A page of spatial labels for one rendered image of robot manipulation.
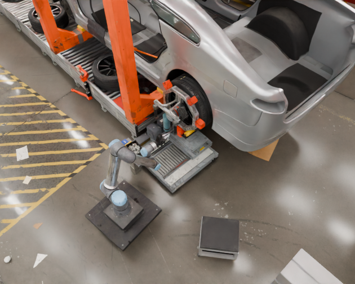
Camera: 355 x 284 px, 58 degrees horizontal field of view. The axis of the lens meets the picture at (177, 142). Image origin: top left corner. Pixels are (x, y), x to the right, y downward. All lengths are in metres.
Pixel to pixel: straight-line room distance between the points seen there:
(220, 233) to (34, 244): 2.08
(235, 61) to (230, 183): 1.73
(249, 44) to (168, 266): 2.88
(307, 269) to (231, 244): 2.68
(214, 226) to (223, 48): 1.80
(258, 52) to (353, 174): 2.00
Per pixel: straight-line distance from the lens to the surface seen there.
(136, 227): 3.56
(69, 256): 3.93
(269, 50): 4.46
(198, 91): 3.52
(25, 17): 7.07
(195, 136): 4.26
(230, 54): 3.06
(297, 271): 0.80
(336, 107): 5.49
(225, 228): 3.51
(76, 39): 5.46
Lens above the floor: 3.54
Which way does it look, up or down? 52 degrees down
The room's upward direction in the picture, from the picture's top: 1 degrees counter-clockwise
